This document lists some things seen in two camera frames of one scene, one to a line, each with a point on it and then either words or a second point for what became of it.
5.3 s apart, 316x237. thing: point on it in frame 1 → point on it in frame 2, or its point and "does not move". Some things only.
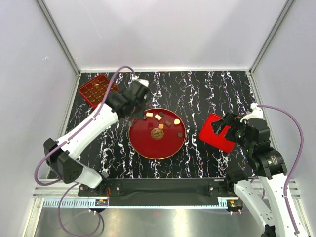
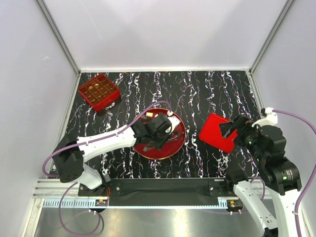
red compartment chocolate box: [95, 91] does not move
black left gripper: [140, 114] → [158, 145]
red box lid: [207, 134] does not move
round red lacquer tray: [160, 136] does not move
